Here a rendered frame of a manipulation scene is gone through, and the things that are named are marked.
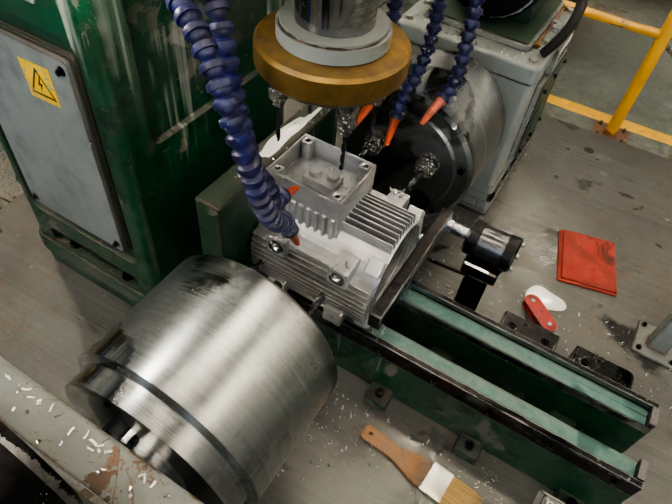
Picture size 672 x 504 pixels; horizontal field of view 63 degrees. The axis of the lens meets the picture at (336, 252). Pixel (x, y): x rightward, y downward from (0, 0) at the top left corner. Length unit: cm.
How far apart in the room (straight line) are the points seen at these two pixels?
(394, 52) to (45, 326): 75
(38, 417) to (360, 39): 48
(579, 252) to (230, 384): 89
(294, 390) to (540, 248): 78
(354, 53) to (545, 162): 95
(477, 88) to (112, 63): 59
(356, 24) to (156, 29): 24
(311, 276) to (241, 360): 26
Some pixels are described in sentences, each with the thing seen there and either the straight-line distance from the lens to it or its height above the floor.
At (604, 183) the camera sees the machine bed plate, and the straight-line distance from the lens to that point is 150.
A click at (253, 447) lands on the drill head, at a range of 58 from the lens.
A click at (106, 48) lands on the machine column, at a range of 66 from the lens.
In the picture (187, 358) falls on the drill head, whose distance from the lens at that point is 56.
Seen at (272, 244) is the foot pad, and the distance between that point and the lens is 78.
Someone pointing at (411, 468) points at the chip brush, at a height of 81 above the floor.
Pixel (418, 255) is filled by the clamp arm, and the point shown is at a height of 103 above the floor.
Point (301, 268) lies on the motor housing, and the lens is 79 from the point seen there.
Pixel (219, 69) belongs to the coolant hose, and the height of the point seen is 140.
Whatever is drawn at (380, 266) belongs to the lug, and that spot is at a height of 109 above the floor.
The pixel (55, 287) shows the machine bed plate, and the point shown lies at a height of 80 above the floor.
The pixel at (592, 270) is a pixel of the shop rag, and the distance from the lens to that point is 125.
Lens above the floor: 164
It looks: 49 degrees down
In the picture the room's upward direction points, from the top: 7 degrees clockwise
